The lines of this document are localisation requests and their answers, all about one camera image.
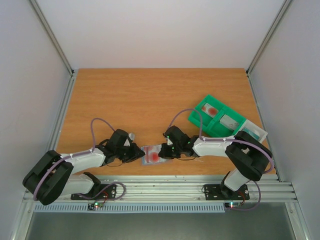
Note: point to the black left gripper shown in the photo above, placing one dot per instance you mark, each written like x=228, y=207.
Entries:
x=135, y=153

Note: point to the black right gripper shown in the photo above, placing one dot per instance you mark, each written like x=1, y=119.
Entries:
x=167, y=149

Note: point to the red white credit card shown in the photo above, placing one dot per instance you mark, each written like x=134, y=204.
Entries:
x=152, y=154

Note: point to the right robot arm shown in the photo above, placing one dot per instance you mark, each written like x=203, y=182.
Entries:
x=251, y=159

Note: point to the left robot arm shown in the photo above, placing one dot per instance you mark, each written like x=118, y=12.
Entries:
x=56, y=175

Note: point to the red white cards stack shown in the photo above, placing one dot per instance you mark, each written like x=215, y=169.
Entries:
x=209, y=110

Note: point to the teal cards stack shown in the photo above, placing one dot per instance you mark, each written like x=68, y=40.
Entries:
x=252, y=133

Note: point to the green bin far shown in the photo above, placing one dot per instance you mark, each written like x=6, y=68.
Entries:
x=207, y=121

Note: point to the green bin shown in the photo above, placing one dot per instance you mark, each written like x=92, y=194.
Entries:
x=207, y=121
x=221, y=131

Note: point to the green bin middle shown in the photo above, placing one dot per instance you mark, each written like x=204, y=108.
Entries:
x=221, y=131

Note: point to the left controller board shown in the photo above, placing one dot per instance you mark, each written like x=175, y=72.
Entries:
x=95, y=206

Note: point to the controller board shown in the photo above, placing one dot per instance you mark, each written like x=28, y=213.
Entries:
x=232, y=204
x=95, y=206

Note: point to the right controller board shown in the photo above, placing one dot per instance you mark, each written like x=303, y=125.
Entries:
x=232, y=204

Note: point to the white translucent bin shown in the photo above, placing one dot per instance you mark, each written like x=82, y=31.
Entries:
x=250, y=125

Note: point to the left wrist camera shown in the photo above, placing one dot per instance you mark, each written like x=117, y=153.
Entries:
x=132, y=136

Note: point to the aluminium table edge rail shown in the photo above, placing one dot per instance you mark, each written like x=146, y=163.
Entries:
x=188, y=188

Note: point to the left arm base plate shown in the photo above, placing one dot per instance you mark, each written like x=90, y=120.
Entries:
x=98, y=191

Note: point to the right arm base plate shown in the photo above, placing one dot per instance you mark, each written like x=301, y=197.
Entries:
x=213, y=192

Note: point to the grey slotted cable duct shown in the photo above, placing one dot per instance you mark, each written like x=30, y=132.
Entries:
x=131, y=208

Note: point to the aluminium corner post left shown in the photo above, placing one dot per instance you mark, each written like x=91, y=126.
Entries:
x=48, y=30

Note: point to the aluminium corner post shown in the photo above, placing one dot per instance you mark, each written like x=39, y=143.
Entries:
x=286, y=4
x=48, y=30

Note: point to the aluminium corner post right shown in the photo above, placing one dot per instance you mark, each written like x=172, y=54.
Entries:
x=286, y=4

